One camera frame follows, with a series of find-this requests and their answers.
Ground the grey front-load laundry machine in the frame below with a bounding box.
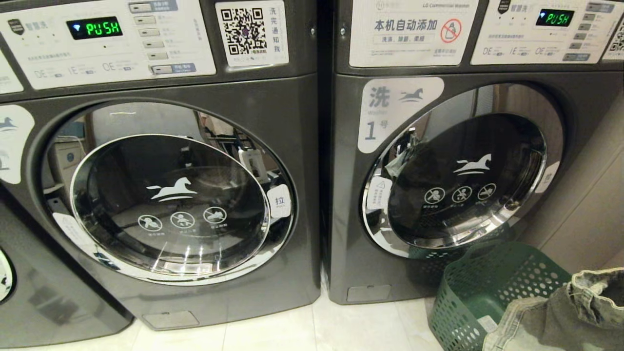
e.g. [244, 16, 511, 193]
[0, 188, 135, 349]
[319, 0, 624, 306]
[0, 0, 322, 331]

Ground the round glass machine door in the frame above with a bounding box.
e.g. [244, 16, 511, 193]
[41, 101, 296, 286]
[362, 84, 565, 259]

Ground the green perforated laundry basket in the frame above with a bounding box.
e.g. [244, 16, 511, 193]
[428, 241, 572, 351]

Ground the grey denim garment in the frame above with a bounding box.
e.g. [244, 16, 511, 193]
[483, 268, 624, 351]

